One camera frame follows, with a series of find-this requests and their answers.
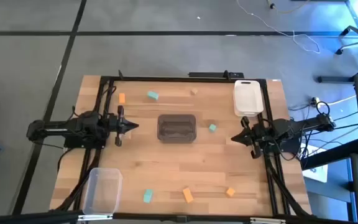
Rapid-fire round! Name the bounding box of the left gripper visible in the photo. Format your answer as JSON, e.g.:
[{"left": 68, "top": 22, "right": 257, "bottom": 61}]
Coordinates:
[{"left": 109, "top": 105, "right": 140, "bottom": 147}]

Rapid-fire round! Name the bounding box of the grey translucent plastic bin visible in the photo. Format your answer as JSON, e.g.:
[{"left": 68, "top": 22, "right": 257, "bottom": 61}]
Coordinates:
[{"left": 156, "top": 113, "right": 198, "bottom": 144}]

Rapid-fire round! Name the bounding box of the black aluminium table frame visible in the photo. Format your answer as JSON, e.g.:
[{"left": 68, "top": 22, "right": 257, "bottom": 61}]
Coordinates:
[{"left": 50, "top": 70, "right": 315, "bottom": 224}]

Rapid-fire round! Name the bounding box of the long orange block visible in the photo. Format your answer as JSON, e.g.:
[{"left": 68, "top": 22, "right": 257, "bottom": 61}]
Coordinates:
[{"left": 181, "top": 187, "right": 195, "bottom": 204}]

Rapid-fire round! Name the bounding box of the thin white floor cable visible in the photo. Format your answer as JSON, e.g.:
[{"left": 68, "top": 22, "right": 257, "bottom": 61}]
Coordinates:
[{"left": 236, "top": 0, "right": 322, "bottom": 54}]

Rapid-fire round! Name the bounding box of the black desk foot bar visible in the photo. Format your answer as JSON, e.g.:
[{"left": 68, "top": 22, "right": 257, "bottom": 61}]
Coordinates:
[{"left": 318, "top": 75, "right": 356, "bottom": 84}]

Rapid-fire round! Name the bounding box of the white plastic bin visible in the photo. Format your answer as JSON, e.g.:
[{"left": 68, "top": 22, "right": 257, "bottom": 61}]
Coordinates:
[{"left": 232, "top": 80, "right": 265, "bottom": 118}]

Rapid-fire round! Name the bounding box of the silver metal bracket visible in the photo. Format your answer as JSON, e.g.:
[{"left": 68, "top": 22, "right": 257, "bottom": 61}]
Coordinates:
[{"left": 249, "top": 217, "right": 287, "bottom": 224}]

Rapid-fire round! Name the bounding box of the thin cable with black plug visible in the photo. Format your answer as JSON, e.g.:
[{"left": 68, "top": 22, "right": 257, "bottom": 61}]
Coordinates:
[{"left": 267, "top": 0, "right": 310, "bottom": 15}]

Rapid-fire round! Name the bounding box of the clear plastic bin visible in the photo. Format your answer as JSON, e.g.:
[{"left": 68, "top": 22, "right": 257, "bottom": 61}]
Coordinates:
[{"left": 81, "top": 167, "right": 124, "bottom": 216}]

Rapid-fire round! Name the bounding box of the black desk beam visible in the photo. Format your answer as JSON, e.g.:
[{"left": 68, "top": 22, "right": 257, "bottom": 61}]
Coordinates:
[{"left": 301, "top": 138, "right": 358, "bottom": 171}]

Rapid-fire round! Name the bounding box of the white printed box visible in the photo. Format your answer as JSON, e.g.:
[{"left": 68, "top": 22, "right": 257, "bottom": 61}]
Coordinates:
[{"left": 302, "top": 144, "right": 329, "bottom": 184}]

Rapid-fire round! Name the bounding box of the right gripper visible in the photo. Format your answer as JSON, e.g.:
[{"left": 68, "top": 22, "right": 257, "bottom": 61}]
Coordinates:
[{"left": 231, "top": 116, "right": 272, "bottom": 160}]

